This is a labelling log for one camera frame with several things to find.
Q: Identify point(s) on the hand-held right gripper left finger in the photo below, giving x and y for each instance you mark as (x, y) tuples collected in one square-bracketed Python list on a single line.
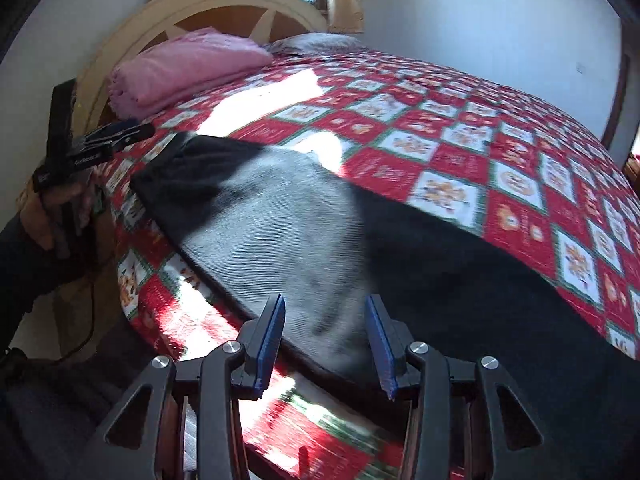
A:
[(270, 345)]

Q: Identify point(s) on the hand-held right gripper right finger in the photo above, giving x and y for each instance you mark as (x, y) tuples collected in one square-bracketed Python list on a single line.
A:
[(380, 345)]

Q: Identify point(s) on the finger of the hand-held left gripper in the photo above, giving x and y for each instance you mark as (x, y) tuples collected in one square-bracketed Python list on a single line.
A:
[(137, 137), (117, 129)]

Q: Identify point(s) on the black pants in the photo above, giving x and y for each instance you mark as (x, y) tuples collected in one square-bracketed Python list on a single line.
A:
[(280, 230)]

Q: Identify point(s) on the person's left forearm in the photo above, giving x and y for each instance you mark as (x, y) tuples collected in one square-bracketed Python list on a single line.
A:
[(30, 280)]

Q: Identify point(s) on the person's left hand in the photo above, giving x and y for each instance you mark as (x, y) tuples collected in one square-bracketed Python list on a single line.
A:
[(37, 222)]

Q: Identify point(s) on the pink pillow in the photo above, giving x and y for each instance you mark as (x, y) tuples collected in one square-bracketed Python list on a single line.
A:
[(185, 67)]

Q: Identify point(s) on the red printed patchwork blanket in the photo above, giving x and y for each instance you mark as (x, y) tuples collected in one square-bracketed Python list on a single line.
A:
[(450, 160)]

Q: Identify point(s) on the grey striped pillow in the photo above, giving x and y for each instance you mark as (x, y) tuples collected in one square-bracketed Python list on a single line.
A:
[(315, 42)]

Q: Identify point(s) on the person's dark clothing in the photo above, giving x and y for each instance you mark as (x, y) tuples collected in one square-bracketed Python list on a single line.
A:
[(45, 410)]

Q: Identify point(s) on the dark wooden door frame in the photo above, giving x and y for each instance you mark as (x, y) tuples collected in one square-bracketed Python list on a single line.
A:
[(617, 85)]

